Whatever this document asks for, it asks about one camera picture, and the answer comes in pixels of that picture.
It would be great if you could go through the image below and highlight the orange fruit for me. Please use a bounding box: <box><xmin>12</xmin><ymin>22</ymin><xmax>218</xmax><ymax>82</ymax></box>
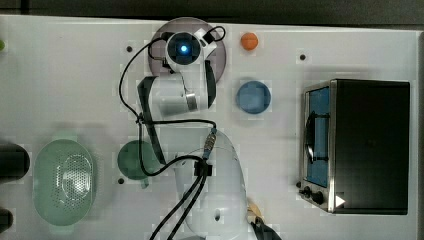
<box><xmin>240</xmin><ymin>32</ymin><xmax>259</xmax><ymax>51</ymax></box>

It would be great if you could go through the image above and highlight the yellow banana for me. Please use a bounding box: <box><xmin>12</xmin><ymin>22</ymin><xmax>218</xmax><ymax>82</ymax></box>
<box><xmin>247</xmin><ymin>202</ymin><xmax>264</xmax><ymax>222</ymax></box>

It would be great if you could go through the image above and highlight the green cup with handle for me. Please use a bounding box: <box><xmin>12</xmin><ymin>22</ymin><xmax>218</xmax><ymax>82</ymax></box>
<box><xmin>117</xmin><ymin>140</ymin><xmax>160</xmax><ymax>189</ymax></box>

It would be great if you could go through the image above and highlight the green small cylinder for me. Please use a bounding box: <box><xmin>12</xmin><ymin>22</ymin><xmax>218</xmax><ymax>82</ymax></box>
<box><xmin>0</xmin><ymin>40</ymin><xmax>5</xmax><ymax>51</ymax></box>

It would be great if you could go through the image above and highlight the black cylinder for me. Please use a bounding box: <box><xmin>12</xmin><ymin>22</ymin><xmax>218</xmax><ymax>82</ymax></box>
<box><xmin>0</xmin><ymin>208</ymin><xmax>13</xmax><ymax>233</ymax></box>
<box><xmin>0</xmin><ymin>144</ymin><xmax>30</xmax><ymax>184</ymax></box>

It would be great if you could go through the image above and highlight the green colander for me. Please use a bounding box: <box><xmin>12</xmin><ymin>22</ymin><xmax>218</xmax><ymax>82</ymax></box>
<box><xmin>33</xmin><ymin>138</ymin><xmax>95</xmax><ymax>227</ymax></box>

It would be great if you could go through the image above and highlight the grey round plate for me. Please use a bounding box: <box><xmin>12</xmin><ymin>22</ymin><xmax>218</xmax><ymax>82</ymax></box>
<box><xmin>148</xmin><ymin>17</ymin><xmax>227</xmax><ymax>82</ymax></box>

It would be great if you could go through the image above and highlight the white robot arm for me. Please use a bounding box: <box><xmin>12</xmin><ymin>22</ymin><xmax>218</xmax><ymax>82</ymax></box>
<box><xmin>137</xmin><ymin>29</ymin><xmax>255</xmax><ymax>240</ymax></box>

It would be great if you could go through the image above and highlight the black cylinder lower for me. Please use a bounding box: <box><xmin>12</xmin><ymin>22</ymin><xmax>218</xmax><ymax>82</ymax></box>
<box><xmin>0</xmin><ymin>208</ymin><xmax>13</xmax><ymax>233</ymax></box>

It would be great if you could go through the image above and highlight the black toaster oven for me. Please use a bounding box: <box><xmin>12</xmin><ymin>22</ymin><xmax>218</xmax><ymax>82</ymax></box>
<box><xmin>296</xmin><ymin>79</ymin><xmax>410</xmax><ymax>215</ymax></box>

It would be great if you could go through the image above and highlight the black cylinder upper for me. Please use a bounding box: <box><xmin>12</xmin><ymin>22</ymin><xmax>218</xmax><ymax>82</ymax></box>
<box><xmin>0</xmin><ymin>144</ymin><xmax>30</xmax><ymax>184</ymax></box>

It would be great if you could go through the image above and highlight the blue bowl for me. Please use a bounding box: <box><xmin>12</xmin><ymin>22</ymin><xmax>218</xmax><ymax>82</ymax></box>
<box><xmin>236</xmin><ymin>81</ymin><xmax>271</xmax><ymax>114</ymax></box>

